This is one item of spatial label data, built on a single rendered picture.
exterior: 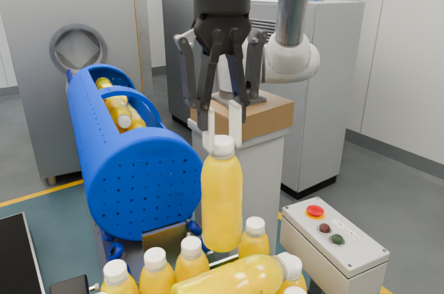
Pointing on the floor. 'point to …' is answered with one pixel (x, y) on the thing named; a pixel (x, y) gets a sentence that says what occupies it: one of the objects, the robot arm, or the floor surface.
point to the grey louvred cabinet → (328, 108)
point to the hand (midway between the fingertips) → (222, 127)
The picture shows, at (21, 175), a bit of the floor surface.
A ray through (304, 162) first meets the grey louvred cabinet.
